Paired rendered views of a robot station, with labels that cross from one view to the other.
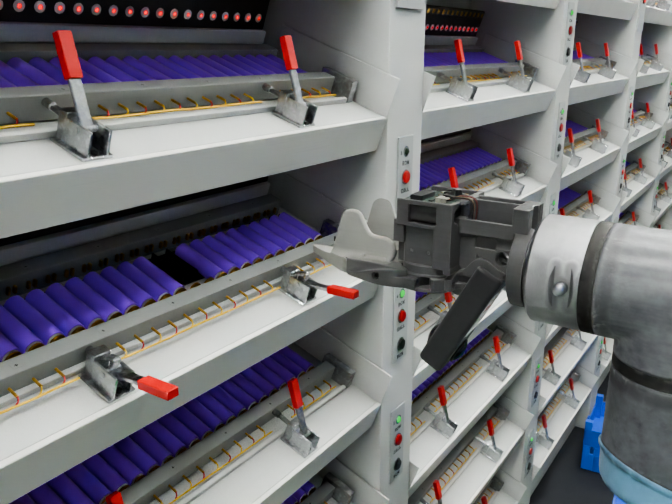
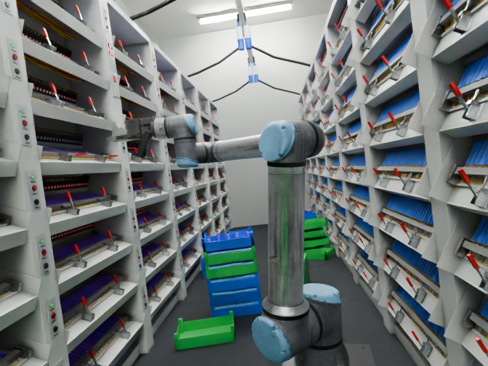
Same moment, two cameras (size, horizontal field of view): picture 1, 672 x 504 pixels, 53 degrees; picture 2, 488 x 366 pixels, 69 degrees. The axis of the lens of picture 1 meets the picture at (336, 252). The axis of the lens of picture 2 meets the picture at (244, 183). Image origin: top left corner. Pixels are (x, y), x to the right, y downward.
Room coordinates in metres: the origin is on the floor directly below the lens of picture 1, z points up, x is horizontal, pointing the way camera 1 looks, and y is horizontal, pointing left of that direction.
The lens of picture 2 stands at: (-0.95, 0.26, 0.85)
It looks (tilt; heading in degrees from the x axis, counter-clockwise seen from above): 2 degrees down; 331
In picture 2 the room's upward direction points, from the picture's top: 7 degrees counter-clockwise
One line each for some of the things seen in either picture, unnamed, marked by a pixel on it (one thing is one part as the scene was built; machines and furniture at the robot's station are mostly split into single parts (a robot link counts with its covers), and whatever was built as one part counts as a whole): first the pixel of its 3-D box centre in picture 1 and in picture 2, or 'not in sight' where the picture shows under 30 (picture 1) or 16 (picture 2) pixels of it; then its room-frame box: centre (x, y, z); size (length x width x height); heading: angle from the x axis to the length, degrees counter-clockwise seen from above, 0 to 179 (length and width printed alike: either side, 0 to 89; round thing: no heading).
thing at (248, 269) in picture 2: not in sight; (231, 264); (1.00, -0.65, 0.28); 0.30 x 0.20 x 0.08; 64
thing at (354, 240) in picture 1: (351, 239); (115, 133); (0.61, -0.01, 1.06); 0.09 x 0.03 x 0.06; 64
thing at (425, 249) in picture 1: (468, 246); (142, 129); (0.57, -0.12, 1.07); 0.12 x 0.08 x 0.09; 56
